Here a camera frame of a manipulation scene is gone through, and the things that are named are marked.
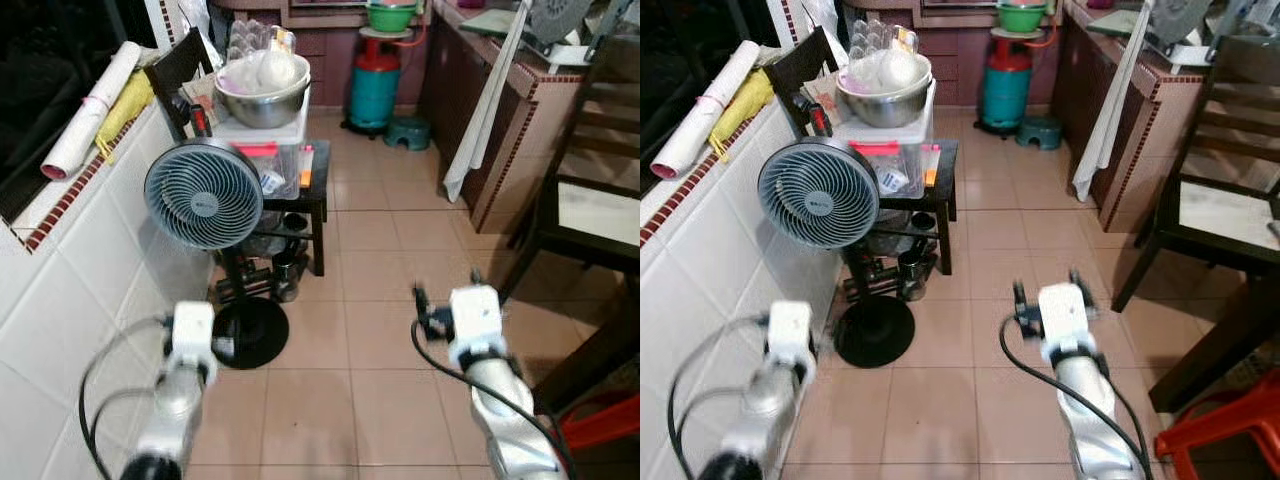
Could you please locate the dark wooden dining chair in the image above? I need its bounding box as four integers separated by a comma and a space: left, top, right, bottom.
497, 35, 641, 303
1110, 32, 1280, 313

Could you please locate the steel cup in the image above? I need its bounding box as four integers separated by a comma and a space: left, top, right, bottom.
893, 250, 928, 303
268, 250, 303, 303

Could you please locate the black side table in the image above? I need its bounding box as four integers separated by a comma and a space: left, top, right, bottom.
215, 139, 332, 278
848, 139, 960, 277

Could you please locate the brown wooden cabinet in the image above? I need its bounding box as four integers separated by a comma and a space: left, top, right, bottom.
418, 0, 606, 236
1050, 0, 1219, 234

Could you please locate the dark wooden dining table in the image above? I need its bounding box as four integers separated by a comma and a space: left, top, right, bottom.
528, 285, 641, 413
1148, 272, 1280, 414

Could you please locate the grey standing fan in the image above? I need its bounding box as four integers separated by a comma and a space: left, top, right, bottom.
144, 138, 292, 371
757, 148, 917, 370

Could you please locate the white hanging cloth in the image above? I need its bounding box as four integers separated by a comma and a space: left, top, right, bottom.
442, 0, 533, 204
1071, 0, 1161, 203

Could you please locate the small teal stool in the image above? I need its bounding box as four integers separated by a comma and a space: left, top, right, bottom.
384, 116, 434, 152
1016, 115, 1064, 152

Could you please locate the clear container pink lid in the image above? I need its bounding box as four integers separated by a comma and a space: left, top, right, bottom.
850, 140, 933, 200
233, 140, 307, 201

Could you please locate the red plastic stool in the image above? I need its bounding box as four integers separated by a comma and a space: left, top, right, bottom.
553, 392, 641, 453
1153, 394, 1280, 480

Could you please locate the teal and red gas cylinder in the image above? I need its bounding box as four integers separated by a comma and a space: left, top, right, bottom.
346, 28, 403, 136
977, 28, 1035, 138

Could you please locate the large steel bowl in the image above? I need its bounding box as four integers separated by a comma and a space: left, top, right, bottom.
214, 52, 312, 130
835, 52, 934, 130

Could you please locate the yellow folded cloth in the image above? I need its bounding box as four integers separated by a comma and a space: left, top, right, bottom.
95, 68, 158, 163
705, 68, 777, 163

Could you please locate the white paper roll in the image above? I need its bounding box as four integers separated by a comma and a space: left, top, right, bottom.
40, 40, 143, 182
650, 40, 763, 182

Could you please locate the green flat tray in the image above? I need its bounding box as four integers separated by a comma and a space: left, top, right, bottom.
1084, 7, 1151, 37
459, 7, 533, 37

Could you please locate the white plastic bag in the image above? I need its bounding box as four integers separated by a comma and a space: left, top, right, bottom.
228, 48, 304, 97
848, 47, 927, 97

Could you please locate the green plastic basin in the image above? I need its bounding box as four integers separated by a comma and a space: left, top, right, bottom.
995, 0, 1053, 34
364, 0, 422, 34

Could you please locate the grey round cover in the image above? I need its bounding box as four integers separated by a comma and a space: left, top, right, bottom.
524, 0, 598, 47
1144, 0, 1218, 47

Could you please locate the clear egg carton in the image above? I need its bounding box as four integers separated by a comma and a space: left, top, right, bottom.
848, 17, 919, 59
226, 17, 297, 61

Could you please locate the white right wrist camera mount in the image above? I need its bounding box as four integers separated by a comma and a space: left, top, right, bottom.
447, 285, 503, 367
1035, 282, 1093, 363

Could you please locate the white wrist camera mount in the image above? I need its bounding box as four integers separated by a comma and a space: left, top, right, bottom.
447, 285, 503, 367
167, 300, 217, 367
1035, 282, 1093, 363
764, 300, 817, 377

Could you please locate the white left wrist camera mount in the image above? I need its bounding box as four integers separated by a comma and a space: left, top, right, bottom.
764, 300, 817, 377
167, 300, 217, 367

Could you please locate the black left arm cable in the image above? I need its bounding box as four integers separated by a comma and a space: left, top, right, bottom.
667, 315, 771, 480
79, 315, 176, 480

